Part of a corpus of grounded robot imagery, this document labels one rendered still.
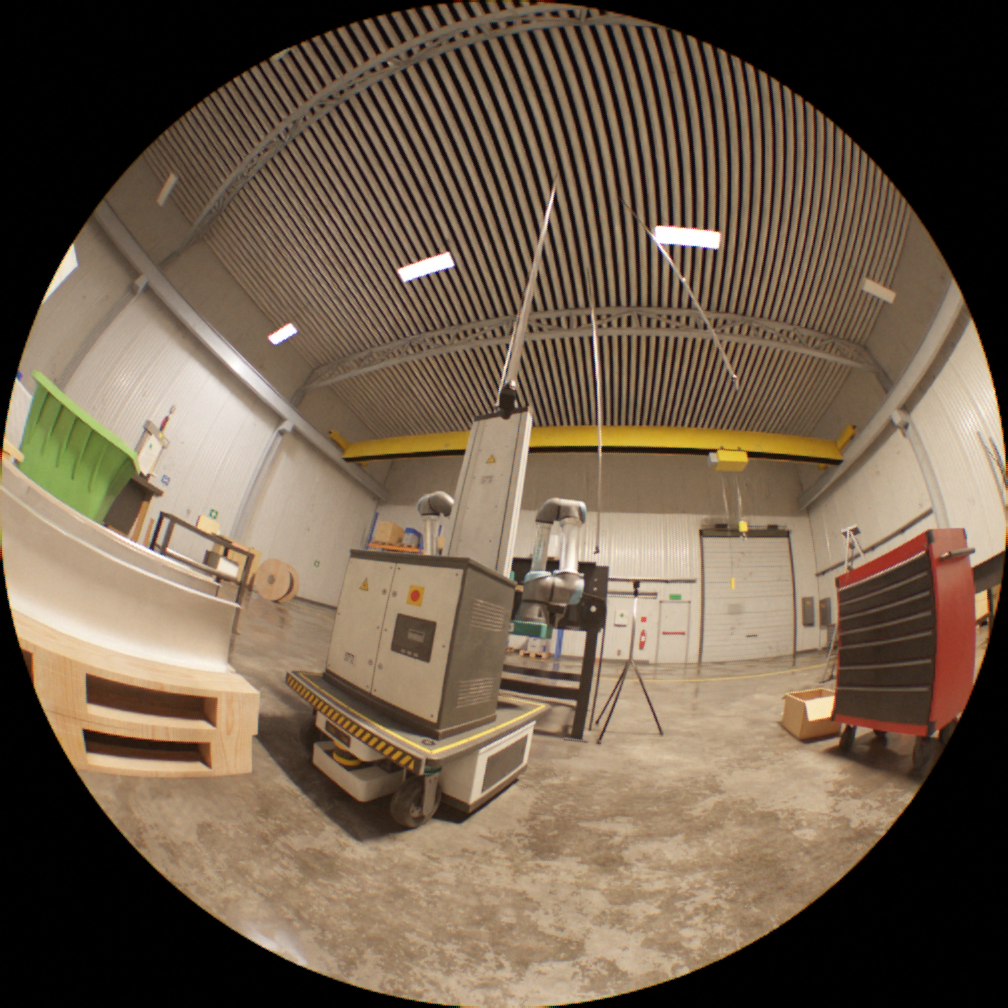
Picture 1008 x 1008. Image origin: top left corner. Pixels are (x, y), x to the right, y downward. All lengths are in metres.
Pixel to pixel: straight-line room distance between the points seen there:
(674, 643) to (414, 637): 10.76
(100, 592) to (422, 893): 1.00
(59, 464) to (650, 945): 2.34
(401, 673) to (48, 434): 1.86
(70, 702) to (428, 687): 0.95
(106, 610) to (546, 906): 1.21
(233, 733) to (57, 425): 1.48
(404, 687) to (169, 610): 0.73
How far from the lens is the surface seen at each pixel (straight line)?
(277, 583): 7.97
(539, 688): 2.09
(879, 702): 1.82
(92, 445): 1.81
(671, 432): 9.62
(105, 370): 11.11
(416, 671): 0.92
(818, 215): 9.93
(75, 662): 0.91
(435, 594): 0.90
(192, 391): 11.30
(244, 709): 1.05
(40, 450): 1.95
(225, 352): 11.31
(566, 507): 1.55
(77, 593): 1.03
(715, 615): 11.87
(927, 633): 1.61
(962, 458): 10.33
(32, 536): 1.03
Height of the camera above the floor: 0.66
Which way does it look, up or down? 23 degrees up
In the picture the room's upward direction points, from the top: 9 degrees clockwise
